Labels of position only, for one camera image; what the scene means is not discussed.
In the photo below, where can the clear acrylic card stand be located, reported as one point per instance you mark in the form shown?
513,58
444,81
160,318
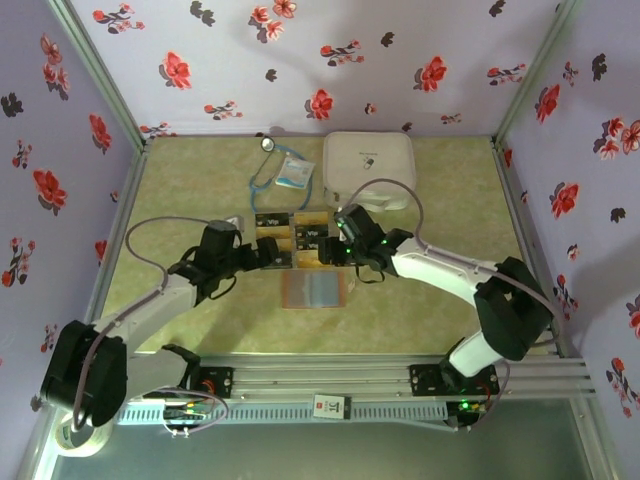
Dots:
292,220

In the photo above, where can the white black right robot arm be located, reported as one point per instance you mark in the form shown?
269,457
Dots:
440,270

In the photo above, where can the gold VIP card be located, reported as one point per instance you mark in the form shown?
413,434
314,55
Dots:
272,232
310,259
285,244
310,218

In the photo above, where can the white blue packet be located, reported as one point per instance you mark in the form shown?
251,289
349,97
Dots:
294,172

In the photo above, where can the white square lidded container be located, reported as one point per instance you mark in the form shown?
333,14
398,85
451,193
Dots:
370,165

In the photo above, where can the blue stethoscope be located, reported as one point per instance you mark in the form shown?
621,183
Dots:
267,143

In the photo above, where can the small controller board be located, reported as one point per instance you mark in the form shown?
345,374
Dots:
467,407
187,412

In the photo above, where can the red white label tag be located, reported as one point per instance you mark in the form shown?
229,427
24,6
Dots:
330,406

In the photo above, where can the clear tape roll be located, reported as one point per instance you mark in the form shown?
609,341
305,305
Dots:
92,448

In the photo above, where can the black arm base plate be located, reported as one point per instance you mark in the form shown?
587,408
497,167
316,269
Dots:
220,382
425,380

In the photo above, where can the aluminium side rail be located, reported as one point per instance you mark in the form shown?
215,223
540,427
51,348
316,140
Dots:
517,200
127,200

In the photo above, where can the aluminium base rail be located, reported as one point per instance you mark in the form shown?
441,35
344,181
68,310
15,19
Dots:
320,375

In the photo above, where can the aluminium corner post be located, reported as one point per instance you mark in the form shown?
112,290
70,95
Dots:
533,75
102,75

